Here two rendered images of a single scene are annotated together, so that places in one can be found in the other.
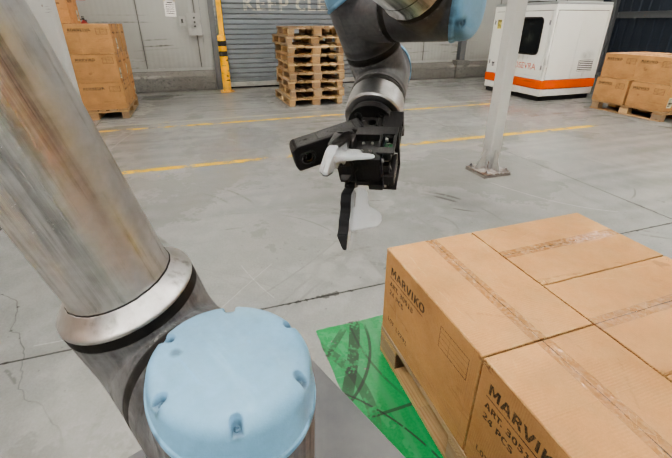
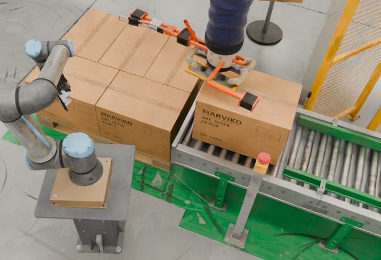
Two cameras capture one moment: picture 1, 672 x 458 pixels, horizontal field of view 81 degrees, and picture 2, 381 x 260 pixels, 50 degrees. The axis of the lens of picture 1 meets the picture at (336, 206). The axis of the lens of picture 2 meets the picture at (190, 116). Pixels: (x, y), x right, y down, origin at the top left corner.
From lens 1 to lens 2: 1.89 m
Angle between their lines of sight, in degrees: 48
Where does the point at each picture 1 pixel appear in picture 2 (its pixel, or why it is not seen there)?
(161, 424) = (79, 154)
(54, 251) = (43, 147)
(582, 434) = (130, 109)
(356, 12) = (41, 56)
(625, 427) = (138, 100)
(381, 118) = not seen: hidden behind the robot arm
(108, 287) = (49, 147)
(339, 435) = not seen: hidden behind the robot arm
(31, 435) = not seen: outside the picture
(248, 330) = (73, 137)
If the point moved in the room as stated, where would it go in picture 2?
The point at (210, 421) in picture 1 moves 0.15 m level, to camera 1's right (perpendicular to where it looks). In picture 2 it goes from (85, 149) to (107, 131)
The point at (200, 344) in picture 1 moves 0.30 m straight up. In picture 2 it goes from (70, 144) to (59, 107)
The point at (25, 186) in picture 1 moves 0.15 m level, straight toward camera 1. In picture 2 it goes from (41, 139) to (73, 140)
